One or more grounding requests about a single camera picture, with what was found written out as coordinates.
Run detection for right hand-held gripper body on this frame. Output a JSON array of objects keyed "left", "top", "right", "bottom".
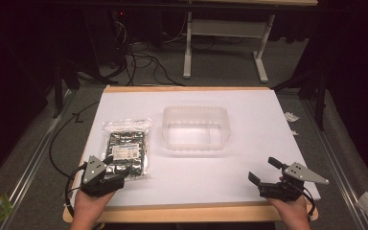
[{"left": 257, "top": 162, "right": 331, "bottom": 203}]

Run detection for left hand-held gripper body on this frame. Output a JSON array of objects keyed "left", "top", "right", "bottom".
[{"left": 80, "top": 155, "right": 126, "bottom": 197}]

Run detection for clear bag of dark packets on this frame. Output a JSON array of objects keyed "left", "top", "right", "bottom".
[{"left": 102, "top": 117, "right": 153, "bottom": 182}]

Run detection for clear plastic container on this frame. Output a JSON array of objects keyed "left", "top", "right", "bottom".
[{"left": 161, "top": 105, "right": 231, "bottom": 152}]

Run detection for person's left hand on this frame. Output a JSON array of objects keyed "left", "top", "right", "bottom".
[{"left": 74, "top": 190, "right": 116, "bottom": 221}]

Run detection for person's right hand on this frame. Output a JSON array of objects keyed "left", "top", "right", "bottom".
[{"left": 267, "top": 195, "right": 311, "bottom": 228}]

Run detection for crumpled white paper scrap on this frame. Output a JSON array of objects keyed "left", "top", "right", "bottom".
[{"left": 283, "top": 111, "right": 301, "bottom": 123}]

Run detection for white sheet on table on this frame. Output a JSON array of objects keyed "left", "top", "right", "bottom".
[{"left": 71, "top": 89, "right": 322, "bottom": 207}]

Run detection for black metal stand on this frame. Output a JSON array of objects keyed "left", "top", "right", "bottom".
[
  {"left": 270, "top": 60, "right": 330, "bottom": 132},
  {"left": 51, "top": 54, "right": 81, "bottom": 120}
]

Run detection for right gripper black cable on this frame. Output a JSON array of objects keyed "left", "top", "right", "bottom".
[{"left": 295, "top": 182, "right": 317, "bottom": 222}]

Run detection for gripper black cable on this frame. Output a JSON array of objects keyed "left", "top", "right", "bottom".
[
  {"left": 295, "top": 182, "right": 317, "bottom": 222},
  {"left": 64, "top": 162, "right": 88, "bottom": 219}
]

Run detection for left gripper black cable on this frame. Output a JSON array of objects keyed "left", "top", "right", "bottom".
[{"left": 64, "top": 162, "right": 88, "bottom": 219}]

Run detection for black floor cable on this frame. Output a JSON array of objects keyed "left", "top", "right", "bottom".
[{"left": 48, "top": 101, "right": 101, "bottom": 178}]

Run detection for tangle of black floor cables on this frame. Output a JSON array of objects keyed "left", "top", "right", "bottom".
[{"left": 76, "top": 9, "right": 186, "bottom": 87}]

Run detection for white table frame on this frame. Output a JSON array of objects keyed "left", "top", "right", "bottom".
[{"left": 182, "top": 0, "right": 319, "bottom": 84}]

